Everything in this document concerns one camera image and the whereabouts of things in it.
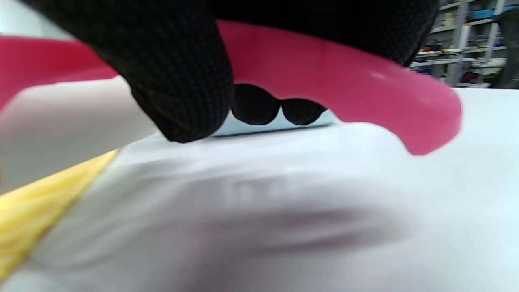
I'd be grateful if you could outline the person's right hand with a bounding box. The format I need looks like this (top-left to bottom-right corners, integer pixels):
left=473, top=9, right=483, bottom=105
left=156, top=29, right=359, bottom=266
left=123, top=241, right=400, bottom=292
left=20, top=0, right=440, bottom=142

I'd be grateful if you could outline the pink lint roller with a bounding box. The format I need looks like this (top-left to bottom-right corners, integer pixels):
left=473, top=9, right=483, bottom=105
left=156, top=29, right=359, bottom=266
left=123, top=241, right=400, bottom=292
left=0, top=20, right=463, bottom=193

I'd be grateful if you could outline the yellow square towel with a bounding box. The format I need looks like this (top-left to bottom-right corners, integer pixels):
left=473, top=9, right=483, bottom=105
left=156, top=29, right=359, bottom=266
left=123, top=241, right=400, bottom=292
left=0, top=150, right=120, bottom=280

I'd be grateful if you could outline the grey metal shelving rack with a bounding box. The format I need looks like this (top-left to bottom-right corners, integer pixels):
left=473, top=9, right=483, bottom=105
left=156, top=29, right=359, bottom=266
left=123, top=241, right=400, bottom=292
left=407, top=0, right=519, bottom=89

